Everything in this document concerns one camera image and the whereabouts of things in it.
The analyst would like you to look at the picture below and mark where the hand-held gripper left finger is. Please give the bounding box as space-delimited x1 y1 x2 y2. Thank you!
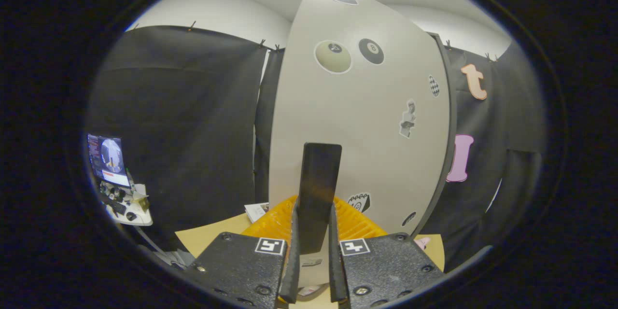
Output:
186 196 301 306

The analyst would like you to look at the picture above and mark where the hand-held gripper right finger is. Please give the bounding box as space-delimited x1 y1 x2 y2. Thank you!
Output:
328 197 446 307

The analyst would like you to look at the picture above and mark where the black door handle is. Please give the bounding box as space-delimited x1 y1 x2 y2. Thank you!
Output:
296 142 342 255

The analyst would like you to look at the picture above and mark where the white shoe cabinet door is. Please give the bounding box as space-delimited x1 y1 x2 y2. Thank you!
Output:
268 0 452 288

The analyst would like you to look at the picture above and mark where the grey shoe cabinet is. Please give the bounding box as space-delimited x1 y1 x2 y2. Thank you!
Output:
414 33 458 237

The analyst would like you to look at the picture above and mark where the white book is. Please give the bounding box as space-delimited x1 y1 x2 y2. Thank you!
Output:
245 202 269 223

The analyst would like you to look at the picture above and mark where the black keyboard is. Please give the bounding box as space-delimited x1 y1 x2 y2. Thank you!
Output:
101 195 127 216

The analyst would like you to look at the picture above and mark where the computer monitor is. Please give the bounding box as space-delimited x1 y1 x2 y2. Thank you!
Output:
87 134 130 188

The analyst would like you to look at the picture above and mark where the black backdrop cloth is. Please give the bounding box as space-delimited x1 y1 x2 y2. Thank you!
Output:
87 26 546 271

